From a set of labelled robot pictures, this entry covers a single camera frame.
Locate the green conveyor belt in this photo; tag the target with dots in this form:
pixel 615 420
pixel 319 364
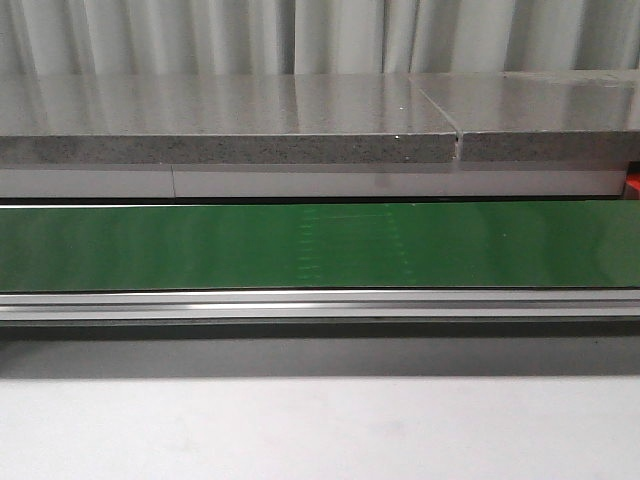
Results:
pixel 354 245

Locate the white pleated curtain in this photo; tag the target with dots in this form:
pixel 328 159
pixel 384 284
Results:
pixel 309 37

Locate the grey stone counter slab left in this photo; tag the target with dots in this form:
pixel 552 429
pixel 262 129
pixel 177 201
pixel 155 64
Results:
pixel 180 119

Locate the white cabinet panel under counter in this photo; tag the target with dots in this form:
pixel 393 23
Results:
pixel 475 179

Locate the red plastic tray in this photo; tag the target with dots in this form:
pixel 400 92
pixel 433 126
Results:
pixel 632 186

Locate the aluminium conveyor side rail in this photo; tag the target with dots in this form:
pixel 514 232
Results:
pixel 316 307

